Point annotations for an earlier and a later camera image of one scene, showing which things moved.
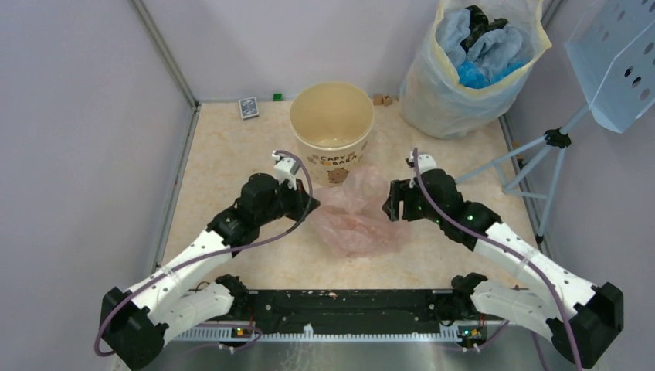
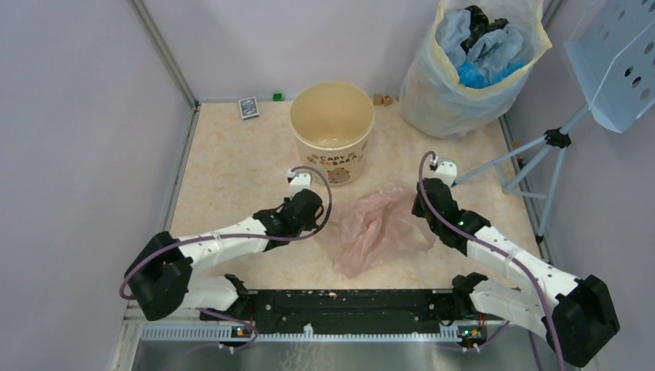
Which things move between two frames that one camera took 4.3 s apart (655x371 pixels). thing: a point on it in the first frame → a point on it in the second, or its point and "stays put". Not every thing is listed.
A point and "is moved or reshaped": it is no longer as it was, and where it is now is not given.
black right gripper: [401, 190] → [417, 208]
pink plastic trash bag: [351, 215] is moved or reshaped
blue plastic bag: [473, 76] stays put
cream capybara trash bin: [331, 122] stays put
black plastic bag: [480, 24] stays put
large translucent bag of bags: [464, 74] stays put
